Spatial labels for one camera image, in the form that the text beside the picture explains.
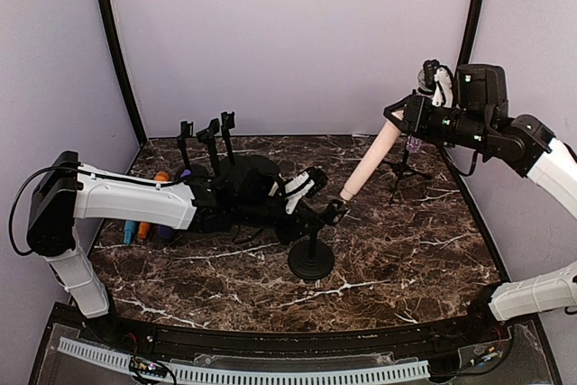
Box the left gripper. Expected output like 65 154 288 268
236 187 324 244

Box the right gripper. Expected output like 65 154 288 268
386 93 492 151

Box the pale pink toy microphone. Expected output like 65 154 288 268
340 120 401 202

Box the silver glitter microphone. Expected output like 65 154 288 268
406 68 435 153

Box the black stand of pink microphone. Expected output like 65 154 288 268
288 199 347 283

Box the black shock mount tripod stand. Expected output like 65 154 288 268
382 135 433 205

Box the black stand of orange microphone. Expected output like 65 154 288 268
220 112 235 165

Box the black stand of purple microphone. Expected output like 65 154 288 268
196 118 221 177

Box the purple toy microphone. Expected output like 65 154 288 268
157 167 191 241

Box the black stand of blue microphone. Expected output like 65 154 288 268
177 120 194 170

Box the orange toy microphone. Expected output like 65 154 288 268
137 171 169 240

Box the blue toy microphone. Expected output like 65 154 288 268
124 221 139 245

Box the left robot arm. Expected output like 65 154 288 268
26 151 343 345

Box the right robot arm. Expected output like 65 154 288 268
383 64 576 344

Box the right black corner post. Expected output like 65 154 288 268
456 0 483 66

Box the black corner post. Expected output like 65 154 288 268
97 0 148 147
456 0 483 66

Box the black front rail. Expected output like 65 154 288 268
70 307 511 359

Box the white slotted cable duct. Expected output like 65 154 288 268
57 337 431 384

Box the left black corner post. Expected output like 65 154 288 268
97 0 148 147

